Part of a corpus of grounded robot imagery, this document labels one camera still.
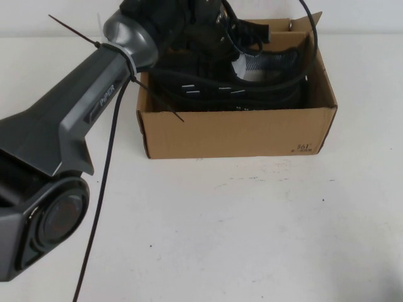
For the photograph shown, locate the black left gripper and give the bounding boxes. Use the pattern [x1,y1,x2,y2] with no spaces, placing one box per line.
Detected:
[184,0,241,59]

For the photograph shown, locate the brown cardboard shoe box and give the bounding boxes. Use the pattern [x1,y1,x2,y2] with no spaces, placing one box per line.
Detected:
[135,11,339,160]

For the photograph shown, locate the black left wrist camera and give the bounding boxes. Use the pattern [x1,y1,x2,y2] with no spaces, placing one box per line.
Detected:
[236,19,272,45]

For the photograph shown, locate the black plastic cable tie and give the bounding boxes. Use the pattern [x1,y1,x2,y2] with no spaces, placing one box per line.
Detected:
[48,14,110,51]
[124,53,186,124]

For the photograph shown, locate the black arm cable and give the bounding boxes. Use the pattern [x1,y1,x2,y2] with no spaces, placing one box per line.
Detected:
[72,0,318,302]

